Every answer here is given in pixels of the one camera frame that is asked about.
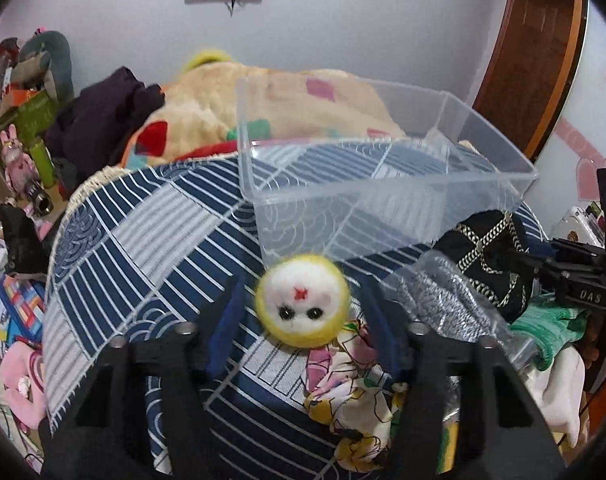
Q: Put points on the green cardboard box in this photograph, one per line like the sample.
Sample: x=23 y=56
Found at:
x=31 y=119

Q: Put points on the black cloth with chain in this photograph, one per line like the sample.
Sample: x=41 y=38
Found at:
x=482 y=247

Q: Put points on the pink plush toy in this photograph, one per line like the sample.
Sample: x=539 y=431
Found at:
x=22 y=373

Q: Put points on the clear plastic storage box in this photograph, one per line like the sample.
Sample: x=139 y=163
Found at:
x=378 y=179

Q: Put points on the pink rabbit figure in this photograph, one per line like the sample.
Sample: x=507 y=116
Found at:
x=19 y=166

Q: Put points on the green knitted cloth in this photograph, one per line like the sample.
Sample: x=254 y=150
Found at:
x=551 y=325

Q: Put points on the brown wooden door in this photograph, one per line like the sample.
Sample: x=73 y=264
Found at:
x=532 y=68

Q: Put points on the dark purple garment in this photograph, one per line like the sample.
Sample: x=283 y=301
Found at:
x=91 y=131

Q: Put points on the grey green plush toy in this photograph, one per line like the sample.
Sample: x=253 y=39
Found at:
x=46 y=59

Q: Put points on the white cloth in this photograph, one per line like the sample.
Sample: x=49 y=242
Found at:
x=558 y=391

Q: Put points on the blue white patterned tablecloth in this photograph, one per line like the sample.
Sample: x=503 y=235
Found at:
x=155 y=246

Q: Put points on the yellow felt ball toy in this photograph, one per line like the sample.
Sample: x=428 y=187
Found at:
x=303 y=301

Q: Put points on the floral patterned cloth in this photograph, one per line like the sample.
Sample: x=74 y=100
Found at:
x=344 y=391

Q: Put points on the beige patchwork blanket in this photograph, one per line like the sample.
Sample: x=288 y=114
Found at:
x=199 y=116

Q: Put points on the white suitcase with stickers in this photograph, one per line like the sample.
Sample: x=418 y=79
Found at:
x=583 y=225

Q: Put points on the colourful book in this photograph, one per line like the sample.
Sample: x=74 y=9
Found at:
x=24 y=302

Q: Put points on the bagged steel wool scourer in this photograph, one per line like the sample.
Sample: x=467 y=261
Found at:
x=433 y=292

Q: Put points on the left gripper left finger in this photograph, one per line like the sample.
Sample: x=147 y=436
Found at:
x=221 y=324

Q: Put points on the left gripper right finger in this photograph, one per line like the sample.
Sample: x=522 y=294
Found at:
x=387 y=327

